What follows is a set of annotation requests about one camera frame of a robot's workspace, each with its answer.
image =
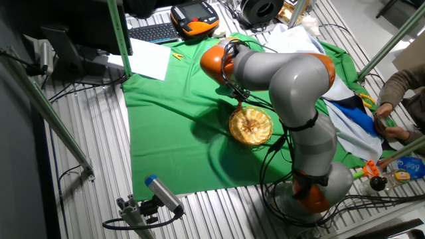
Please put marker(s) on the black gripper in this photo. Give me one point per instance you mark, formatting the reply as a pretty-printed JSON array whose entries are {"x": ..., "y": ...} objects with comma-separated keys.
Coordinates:
[{"x": 240, "y": 94}]

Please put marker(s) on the brown sleeved right forearm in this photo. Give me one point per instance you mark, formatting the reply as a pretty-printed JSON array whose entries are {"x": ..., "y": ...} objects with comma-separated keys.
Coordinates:
[{"x": 401, "y": 84}]

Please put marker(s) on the brown sleeved left forearm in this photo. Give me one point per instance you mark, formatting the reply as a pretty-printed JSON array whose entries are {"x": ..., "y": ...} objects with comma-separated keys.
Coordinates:
[{"x": 415, "y": 136}]

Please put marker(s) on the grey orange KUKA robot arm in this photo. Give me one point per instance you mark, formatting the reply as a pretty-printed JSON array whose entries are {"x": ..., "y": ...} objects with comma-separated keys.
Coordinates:
[{"x": 292, "y": 83}]

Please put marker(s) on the bystander right hand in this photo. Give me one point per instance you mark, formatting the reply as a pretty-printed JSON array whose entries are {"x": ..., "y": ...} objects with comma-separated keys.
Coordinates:
[{"x": 384, "y": 109}]

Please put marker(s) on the bystander left hand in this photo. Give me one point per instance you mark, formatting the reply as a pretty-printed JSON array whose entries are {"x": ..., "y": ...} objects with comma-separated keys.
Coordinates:
[{"x": 396, "y": 134}]

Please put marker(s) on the large round wicker basket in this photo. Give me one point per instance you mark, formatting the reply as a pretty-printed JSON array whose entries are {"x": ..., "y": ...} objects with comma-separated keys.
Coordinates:
[{"x": 250, "y": 126}]

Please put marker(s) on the yellow clothespin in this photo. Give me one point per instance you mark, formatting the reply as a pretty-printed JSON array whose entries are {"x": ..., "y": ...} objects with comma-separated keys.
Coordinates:
[{"x": 177, "y": 56}]

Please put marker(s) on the white cloth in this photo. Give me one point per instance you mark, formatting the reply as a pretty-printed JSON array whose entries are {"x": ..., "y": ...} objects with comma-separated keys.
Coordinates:
[{"x": 292, "y": 40}]

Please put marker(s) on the green cloth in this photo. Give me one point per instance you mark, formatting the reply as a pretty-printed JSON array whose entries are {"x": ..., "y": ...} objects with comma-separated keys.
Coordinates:
[{"x": 166, "y": 132}]

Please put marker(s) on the orange black teach pendant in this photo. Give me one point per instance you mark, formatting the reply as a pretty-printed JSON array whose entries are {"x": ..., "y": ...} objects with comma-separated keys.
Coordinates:
[{"x": 196, "y": 18}]

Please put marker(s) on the golden brown packet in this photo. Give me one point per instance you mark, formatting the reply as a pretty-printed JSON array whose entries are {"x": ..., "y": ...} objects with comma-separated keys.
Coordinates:
[{"x": 285, "y": 13}]

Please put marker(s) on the white crumpled tissue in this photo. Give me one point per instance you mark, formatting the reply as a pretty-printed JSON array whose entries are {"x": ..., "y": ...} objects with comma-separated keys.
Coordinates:
[{"x": 310, "y": 25}]

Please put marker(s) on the white paper sheet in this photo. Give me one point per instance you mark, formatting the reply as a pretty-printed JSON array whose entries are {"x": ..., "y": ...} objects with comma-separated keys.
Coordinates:
[{"x": 146, "y": 59}]

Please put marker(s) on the black keyboard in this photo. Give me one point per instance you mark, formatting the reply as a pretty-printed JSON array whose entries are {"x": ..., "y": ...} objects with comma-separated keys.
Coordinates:
[{"x": 152, "y": 33}]

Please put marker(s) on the blue and navy cloth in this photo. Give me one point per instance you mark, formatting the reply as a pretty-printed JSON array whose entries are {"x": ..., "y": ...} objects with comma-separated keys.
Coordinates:
[{"x": 358, "y": 117}]

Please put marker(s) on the orange green plastic toy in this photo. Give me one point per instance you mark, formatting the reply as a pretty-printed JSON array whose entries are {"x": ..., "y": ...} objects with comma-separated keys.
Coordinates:
[{"x": 370, "y": 168}]

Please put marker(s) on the black office chair base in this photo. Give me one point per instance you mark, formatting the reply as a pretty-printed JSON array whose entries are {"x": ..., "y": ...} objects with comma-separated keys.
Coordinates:
[{"x": 386, "y": 6}]

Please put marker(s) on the black computer monitor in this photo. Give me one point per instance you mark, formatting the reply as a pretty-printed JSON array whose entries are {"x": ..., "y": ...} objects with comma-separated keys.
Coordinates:
[{"x": 83, "y": 23}]

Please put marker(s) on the brown cardboard sheet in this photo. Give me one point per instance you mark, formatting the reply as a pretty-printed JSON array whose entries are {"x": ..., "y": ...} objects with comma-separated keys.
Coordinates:
[{"x": 411, "y": 54}]

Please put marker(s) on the clear bottle with black cap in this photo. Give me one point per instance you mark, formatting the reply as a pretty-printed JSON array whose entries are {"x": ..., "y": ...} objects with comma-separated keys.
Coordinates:
[{"x": 398, "y": 176}]

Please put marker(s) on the blue plastic bag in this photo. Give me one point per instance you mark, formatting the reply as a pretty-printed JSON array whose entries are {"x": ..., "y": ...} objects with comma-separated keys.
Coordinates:
[{"x": 413, "y": 166}]

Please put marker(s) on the aluminium frame post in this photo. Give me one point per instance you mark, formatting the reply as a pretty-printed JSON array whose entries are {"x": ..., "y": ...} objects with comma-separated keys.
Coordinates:
[
  {"x": 403, "y": 150},
  {"x": 391, "y": 41},
  {"x": 296, "y": 13},
  {"x": 46, "y": 109},
  {"x": 120, "y": 36}
]

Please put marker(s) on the silver camera with blue cap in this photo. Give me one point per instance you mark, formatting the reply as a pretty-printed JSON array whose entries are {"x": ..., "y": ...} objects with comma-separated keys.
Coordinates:
[{"x": 164, "y": 194}]

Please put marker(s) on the aluminium camera mount profile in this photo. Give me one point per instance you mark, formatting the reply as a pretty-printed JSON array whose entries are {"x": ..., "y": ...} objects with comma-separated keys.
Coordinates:
[{"x": 133, "y": 215}]

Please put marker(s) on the silver depth camera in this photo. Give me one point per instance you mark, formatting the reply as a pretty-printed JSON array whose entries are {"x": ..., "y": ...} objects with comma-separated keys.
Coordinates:
[{"x": 46, "y": 56}]

